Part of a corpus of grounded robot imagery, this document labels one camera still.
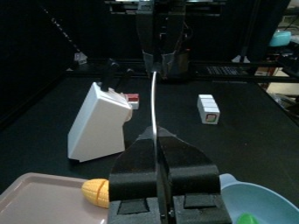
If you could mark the light blue bowl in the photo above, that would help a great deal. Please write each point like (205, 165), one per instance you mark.
(264, 204)

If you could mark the black frame rail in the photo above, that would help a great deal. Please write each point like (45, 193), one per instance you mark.
(240, 78)

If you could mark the red and white small box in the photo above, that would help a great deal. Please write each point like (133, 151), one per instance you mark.
(132, 100)

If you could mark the green toy food piece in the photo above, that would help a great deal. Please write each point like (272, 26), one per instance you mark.
(247, 219)

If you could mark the teal round container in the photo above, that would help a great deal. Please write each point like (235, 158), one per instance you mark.
(280, 38)

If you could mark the white box with fruit print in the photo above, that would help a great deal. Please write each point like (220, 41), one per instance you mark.
(208, 109)

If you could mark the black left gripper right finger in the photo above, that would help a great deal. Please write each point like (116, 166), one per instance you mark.
(191, 172)

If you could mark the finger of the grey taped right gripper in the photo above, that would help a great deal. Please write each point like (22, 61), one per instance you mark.
(168, 64)
(149, 62)

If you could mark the white toy knife block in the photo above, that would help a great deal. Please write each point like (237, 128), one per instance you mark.
(98, 125)

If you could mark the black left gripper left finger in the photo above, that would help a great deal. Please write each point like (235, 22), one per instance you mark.
(133, 169)

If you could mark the wooden cutting board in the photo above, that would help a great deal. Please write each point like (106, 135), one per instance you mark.
(42, 201)

